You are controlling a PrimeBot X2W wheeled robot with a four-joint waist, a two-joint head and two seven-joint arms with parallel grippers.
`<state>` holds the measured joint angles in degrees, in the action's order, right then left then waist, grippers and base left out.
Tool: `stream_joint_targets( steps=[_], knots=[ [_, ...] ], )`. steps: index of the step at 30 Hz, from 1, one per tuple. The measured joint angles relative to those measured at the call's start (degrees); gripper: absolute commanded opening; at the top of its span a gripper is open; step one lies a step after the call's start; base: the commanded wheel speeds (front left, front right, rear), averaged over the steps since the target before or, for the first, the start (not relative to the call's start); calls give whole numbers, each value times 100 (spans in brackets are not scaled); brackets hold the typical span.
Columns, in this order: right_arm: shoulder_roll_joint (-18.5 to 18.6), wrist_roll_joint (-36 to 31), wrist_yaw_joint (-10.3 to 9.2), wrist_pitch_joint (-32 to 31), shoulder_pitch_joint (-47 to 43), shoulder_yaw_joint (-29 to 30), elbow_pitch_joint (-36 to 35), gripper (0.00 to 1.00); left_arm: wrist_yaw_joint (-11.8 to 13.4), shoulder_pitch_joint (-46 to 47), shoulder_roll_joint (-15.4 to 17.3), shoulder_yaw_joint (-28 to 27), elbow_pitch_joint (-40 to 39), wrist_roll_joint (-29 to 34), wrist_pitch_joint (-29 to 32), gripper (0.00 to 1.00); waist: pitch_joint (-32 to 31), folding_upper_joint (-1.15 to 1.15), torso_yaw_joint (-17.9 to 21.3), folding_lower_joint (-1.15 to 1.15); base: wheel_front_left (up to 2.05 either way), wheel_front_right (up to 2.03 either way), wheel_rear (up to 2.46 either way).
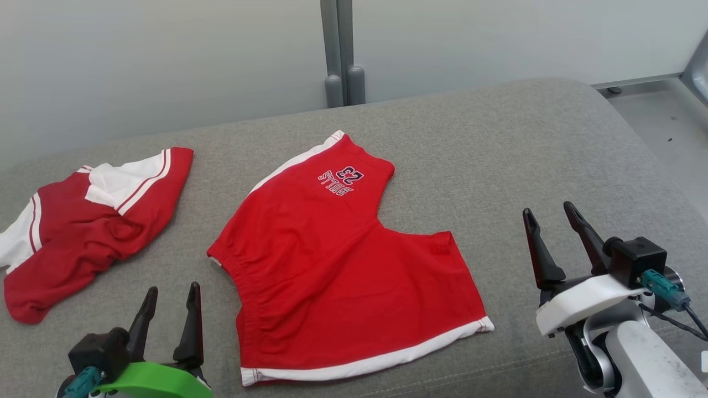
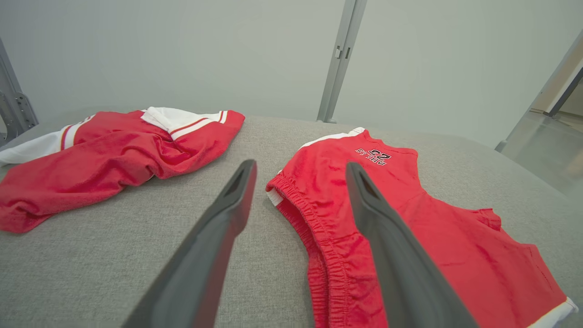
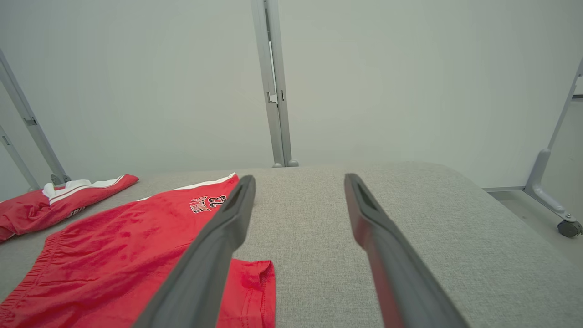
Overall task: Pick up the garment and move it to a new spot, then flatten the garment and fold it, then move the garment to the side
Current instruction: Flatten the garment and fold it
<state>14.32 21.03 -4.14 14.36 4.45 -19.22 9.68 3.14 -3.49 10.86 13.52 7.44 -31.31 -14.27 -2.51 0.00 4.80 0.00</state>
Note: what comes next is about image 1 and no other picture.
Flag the grey metal frame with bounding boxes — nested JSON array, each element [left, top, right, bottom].
[[681, 28, 708, 108]]

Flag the grey partition post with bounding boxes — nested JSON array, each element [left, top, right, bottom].
[[320, 0, 366, 108]]

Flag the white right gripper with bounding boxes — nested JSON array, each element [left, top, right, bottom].
[[523, 202, 649, 337]]

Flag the red white basketball jersey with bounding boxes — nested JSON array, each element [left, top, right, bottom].
[[0, 146, 195, 325]]

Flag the red shorts with white trim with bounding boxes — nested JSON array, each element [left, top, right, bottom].
[[206, 130, 495, 387]]

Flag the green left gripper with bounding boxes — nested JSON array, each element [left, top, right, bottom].
[[93, 282, 214, 398]]

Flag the thin black cable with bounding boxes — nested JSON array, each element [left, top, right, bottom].
[[636, 300, 708, 341]]

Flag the grey fabric sofa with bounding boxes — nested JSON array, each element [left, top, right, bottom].
[[0, 77, 708, 398]]

